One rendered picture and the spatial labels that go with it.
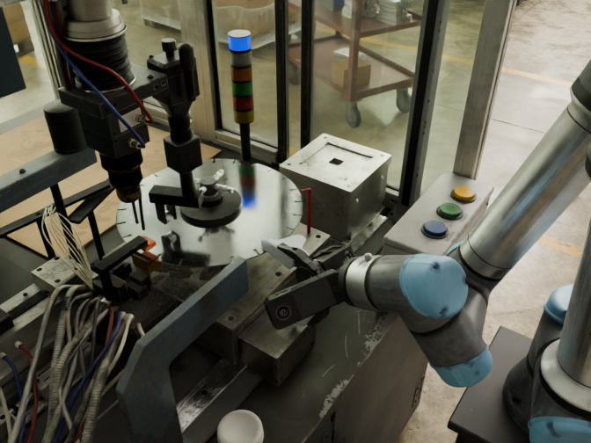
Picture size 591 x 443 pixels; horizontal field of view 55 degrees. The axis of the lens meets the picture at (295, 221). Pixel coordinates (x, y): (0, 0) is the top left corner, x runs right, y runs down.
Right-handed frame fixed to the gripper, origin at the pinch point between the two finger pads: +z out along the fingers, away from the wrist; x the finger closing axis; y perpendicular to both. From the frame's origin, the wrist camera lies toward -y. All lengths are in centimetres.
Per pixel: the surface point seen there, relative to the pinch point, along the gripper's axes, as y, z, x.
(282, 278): 4.7, 4.7, -1.4
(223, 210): 0.5, 7.9, 13.7
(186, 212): -4.6, 11.5, 15.7
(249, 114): 23.3, 24.4, 27.9
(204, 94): 34, 58, 38
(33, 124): 1, 102, 49
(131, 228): -13.5, 14.8, 16.5
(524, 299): 127, 49, -72
